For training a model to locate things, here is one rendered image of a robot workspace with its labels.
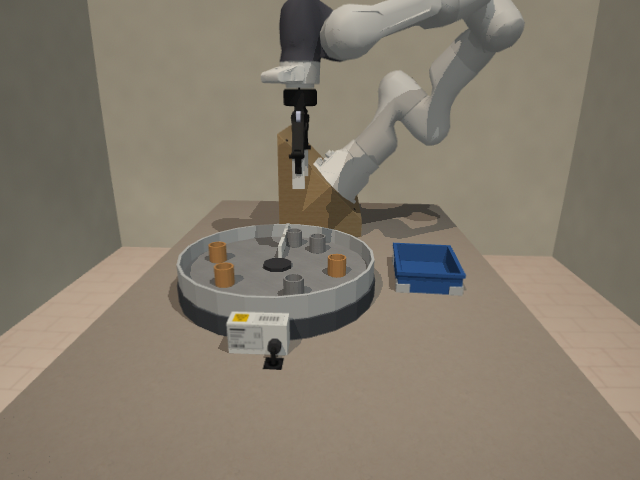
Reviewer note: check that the bronze bushing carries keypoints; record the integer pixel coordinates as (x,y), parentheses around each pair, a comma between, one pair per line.
(224,275)
(217,252)
(336,265)

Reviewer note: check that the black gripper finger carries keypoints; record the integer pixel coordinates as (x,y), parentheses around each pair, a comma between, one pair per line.
(306,148)
(297,155)

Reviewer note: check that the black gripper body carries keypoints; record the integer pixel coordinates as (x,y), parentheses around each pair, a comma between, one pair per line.
(300,98)

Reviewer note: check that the blue open crate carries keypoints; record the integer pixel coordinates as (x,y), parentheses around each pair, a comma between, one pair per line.
(427,268)

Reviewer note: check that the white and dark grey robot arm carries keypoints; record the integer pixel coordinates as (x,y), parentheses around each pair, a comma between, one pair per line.
(352,30)

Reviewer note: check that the grey metal bushing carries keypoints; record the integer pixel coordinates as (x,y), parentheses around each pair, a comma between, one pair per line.
(294,237)
(293,284)
(317,243)

